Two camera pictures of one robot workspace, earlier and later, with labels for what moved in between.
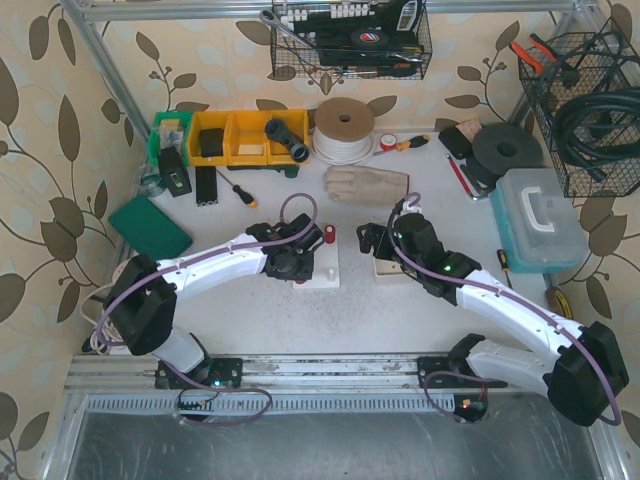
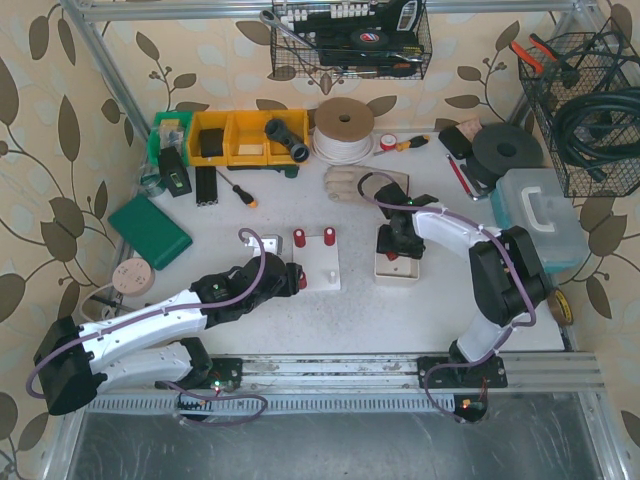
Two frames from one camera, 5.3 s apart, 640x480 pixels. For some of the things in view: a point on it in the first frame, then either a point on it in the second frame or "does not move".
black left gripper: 304,239 → 291,279
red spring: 330,234 does not move
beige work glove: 365,185 does not move
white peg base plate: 326,272 does not move
